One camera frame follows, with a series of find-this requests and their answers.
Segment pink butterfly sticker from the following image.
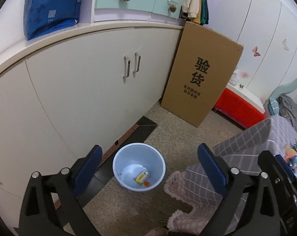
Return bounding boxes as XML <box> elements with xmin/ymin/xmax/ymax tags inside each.
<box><xmin>252</xmin><ymin>46</ymin><xmax>261</xmax><ymax>57</ymax></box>

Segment teal bunk bed frame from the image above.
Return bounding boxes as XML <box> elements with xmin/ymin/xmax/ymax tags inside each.
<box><xmin>269</xmin><ymin>78</ymin><xmax>297</xmax><ymax>100</ymax></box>

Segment teal drawer stair unit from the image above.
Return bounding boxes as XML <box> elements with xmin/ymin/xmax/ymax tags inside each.
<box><xmin>94</xmin><ymin>0</ymin><xmax>184</xmax><ymax>23</ymax></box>

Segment grey checked tablecloth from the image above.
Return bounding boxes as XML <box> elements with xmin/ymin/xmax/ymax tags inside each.
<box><xmin>178</xmin><ymin>116</ymin><xmax>297</xmax><ymax>235</ymax></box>

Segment hanging clothes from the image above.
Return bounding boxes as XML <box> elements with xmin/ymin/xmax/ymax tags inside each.
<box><xmin>181</xmin><ymin>0</ymin><xmax>209</xmax><ymax>26</ymax></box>

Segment red box with white lid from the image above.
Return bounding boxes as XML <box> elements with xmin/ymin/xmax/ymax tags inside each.
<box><xmin>213</xmin><ymin>83</ymin><xmax>265</xmax><ymax>128</ymax></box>

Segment grey folded duvet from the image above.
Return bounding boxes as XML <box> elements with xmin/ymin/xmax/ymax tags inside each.
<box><xmin>276</xmin><ymin>94</ymin><xmax>297</xmax><ymax>132</ymax></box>

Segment tall cardboard box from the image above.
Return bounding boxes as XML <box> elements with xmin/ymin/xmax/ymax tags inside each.
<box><xmin>161</xmin><ymin>22</ymin><xmax>243</xmax><ymax>127</ymax></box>

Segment blue plastic bag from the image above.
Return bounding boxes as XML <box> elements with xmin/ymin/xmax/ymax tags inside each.
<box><xmin>23</xmin><ymin>0</ymin><xmax>81</xmax><ymax>41</ymax></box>

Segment light blue plastic bin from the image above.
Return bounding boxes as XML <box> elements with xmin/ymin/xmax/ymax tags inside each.
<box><xmin>113</xmin><ymin>143</ymin><xmax>166</xmax><ymax>192</ymax></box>

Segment white wardrobe doors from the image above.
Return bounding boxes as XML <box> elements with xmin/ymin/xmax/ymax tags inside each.
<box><xmin>212</xmin><ymin>0</ymin><xmax>297</xmax><ymax>102</ymax></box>

